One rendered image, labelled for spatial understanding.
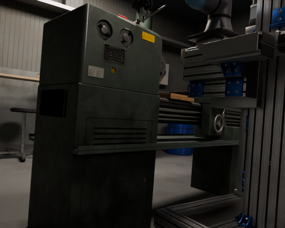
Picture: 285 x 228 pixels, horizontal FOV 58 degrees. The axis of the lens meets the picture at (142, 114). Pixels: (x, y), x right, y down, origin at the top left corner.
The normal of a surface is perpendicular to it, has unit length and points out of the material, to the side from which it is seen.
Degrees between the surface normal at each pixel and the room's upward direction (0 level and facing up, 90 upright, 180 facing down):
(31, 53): 90
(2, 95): 90
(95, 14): 90
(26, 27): 90
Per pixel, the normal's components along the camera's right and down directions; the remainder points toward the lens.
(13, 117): 0.59, 0.04
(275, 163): -0.80, -0.06
